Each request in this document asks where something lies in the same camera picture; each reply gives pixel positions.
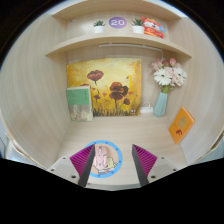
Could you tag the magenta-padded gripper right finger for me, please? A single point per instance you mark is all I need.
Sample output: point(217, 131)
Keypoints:
point(145, 160)

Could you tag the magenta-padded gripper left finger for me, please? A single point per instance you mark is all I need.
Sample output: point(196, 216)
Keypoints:
point(81, 160)

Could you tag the pink computer mouse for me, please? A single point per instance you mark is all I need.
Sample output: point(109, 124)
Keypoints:
point(101, 159)

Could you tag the round blue-rimmed cartoon mouse pad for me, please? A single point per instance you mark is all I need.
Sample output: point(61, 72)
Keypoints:
point(115, 156)

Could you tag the teal faceted vase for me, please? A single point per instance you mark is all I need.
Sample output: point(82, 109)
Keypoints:
point(160, 106)

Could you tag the green covered book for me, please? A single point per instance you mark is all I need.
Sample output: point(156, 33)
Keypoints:
point(79, 103)

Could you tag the yellow poppy flower painting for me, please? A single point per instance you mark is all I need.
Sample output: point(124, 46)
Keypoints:
point(113, 83)

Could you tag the pink and white flower bouquet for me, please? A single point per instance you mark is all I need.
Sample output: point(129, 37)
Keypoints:
point(168, 75)

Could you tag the wooden shelf with ornaments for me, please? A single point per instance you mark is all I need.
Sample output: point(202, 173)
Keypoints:
point(116, 38)

